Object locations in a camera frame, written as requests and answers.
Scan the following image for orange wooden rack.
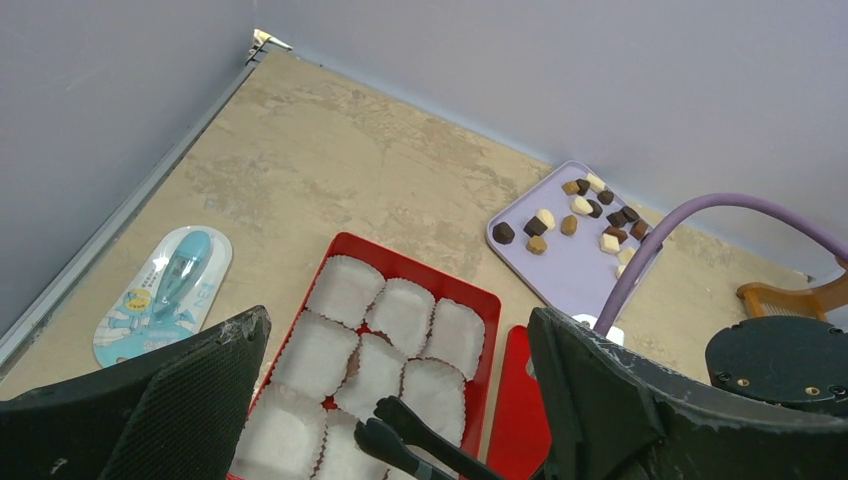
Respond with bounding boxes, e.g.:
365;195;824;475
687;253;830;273
736;260;847;322

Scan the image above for blue correction tape package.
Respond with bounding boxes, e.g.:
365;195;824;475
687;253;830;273
92;226;233;368

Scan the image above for black metal tongs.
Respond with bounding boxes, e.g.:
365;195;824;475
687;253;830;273
353;396;500;480

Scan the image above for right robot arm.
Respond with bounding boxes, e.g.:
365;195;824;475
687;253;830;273
705;315;847;418

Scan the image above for dark round chocolate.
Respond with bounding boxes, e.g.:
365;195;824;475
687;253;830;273
491;222;515;245

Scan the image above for red box lid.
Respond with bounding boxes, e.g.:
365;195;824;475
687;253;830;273
487;326;551;479

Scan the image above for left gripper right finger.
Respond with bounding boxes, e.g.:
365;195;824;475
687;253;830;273
527;307;847;479

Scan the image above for tan small chocolate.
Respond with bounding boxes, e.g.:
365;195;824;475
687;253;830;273
526;236;548;255

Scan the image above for red chocolate box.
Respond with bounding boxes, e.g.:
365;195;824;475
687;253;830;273
229;232;501;479

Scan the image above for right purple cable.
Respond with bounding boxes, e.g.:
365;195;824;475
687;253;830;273
592;192;848;338

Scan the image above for cream heart chocolate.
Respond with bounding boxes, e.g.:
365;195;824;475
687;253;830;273
571;196;594;216

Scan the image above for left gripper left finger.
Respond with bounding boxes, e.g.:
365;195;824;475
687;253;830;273
1;305;271;479

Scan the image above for lavender tray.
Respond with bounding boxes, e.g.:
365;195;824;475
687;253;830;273
485;161;653;317

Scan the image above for dark square chocolate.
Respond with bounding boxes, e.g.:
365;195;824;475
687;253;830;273
523;216;549;237

